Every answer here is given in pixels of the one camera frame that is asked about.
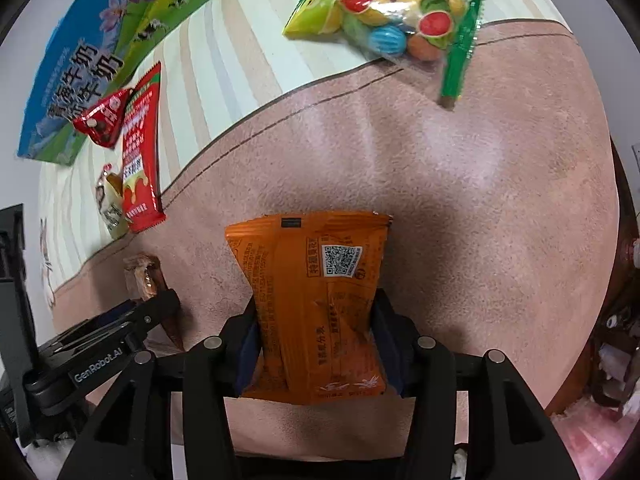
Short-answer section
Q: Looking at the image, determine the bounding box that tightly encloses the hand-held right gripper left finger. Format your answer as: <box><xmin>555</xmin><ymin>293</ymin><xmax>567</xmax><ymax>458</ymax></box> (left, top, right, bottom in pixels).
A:
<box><xmin>57</xmin><ymin>300</ymin><xmax>260</xmax><ymax>480</ymax></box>

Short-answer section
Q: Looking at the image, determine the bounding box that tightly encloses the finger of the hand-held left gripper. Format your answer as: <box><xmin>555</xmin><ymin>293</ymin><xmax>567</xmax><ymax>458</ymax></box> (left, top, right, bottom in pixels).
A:
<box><xmin>70</xmin><ymin>289</ymin><xmax>181</xmax><ymax>348</ymax></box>
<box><xmin>37</xmin><ymin>299</ymin><xmax>140</xmax><ymax>348</ymax></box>

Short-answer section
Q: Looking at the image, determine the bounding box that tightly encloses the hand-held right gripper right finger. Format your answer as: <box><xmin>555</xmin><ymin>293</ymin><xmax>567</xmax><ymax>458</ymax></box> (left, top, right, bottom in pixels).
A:
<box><xmin>372</xmin><ymin>288</ymin><xmax>581</xmax><ymax>480</ymax></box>

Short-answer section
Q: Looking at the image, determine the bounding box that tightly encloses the brown snack packet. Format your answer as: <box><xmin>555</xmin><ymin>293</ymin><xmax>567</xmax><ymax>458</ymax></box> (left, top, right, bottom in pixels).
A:
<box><xmin>123</xmin><ymin>255</ymin><xmax>187</xmax><ymax>352</ymax></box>

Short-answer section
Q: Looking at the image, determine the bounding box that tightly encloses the large orange snack packet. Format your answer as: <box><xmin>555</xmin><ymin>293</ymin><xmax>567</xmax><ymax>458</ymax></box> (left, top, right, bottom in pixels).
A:
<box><xmin>224</xmin><ymin>211</ymin><xmax>393</xmax><ymax>406</ymax></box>

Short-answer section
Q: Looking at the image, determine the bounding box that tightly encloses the blue printed cardboard box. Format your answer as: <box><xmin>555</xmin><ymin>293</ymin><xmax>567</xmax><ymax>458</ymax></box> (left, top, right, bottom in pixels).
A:
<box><xmin>17</xmin><ymin>0</ymin><xmax>223</xmax><ymax>166</ymax></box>

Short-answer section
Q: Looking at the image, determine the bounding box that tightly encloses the small grey pictured packet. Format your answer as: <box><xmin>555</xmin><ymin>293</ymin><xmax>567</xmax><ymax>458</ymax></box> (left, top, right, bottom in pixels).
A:
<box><xmin>95</xmin><ymin>162</ymin><xmax>132</xmax><ymax>241</ymax></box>

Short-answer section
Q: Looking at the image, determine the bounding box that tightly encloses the long red snack packet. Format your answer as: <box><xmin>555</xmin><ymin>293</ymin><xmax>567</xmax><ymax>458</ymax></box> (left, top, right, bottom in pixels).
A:
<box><xmin>121</xmin><ymin>61</ymin><xmax>167</xmax><ymax>233</ymax></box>

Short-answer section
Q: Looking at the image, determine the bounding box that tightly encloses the cat printed blanket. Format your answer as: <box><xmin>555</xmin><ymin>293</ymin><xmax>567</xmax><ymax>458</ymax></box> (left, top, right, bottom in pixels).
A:
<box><xmin>37</xmin><ymin>0</ymin><xmax>623</xmax><ymax>463</ymax></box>

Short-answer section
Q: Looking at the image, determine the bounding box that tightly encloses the small red snack packet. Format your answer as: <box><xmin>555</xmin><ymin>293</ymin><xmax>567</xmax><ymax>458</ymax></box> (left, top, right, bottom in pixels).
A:
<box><xmin>71</xmin><ymin>87</ymin><xmax>136</xmax><ymax>148</ymax></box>

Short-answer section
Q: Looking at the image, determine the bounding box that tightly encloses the pink cloth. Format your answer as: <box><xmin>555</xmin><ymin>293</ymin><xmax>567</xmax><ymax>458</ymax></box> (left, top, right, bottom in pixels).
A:
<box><xmin>550</xmin><ymin>395</ymin><xmax>632</xmax><ymax>480</ymax></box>

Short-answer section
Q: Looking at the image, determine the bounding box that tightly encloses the cluttered small items pile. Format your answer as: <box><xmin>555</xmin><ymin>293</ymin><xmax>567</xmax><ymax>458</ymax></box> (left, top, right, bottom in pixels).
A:
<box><xmin>590</xmin><ymin>232</ymin><xmax>640</xmax><ymax>411</ymax></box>

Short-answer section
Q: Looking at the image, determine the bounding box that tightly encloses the green candy packet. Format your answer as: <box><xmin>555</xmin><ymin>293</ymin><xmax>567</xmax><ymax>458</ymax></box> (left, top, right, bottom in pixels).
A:
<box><xmin>282</xmin><ymin>0</ymin><xmax>488</xmax><ymax>108</ymax></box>

